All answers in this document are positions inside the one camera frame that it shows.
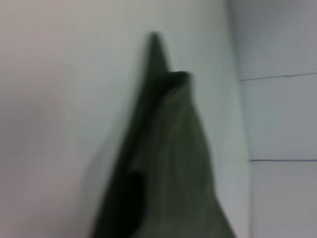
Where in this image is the dark green t-shirt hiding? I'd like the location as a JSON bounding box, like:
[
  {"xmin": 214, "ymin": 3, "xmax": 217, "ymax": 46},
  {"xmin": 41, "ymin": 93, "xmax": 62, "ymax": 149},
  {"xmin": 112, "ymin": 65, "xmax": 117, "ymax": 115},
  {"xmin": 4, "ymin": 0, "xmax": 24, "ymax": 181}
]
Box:
[{"xmin": 91, "ymin": 31, "xmax": 238, "ymax": 238}]

